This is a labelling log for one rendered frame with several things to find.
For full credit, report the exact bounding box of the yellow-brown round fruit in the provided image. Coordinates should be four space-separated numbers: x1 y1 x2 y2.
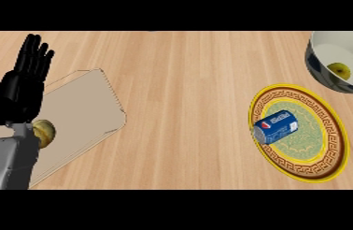
31 119 58 150

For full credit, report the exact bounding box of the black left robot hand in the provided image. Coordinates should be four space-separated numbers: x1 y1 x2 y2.
0 33 56 127

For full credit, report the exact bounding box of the yellow brown patterned plate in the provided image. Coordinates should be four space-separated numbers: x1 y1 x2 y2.
248 82 352 183

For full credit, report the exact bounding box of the yellow-green pear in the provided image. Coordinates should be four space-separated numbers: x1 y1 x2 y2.
325 62 352 81

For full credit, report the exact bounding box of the white dark-rimmed bowl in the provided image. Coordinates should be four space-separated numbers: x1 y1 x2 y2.
304 31 353 94

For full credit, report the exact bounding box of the beige cutting board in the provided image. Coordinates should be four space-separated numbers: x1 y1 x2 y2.
0 68 129 189

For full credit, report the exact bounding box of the blue soda can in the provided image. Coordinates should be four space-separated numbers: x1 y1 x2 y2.
251 109 300 146

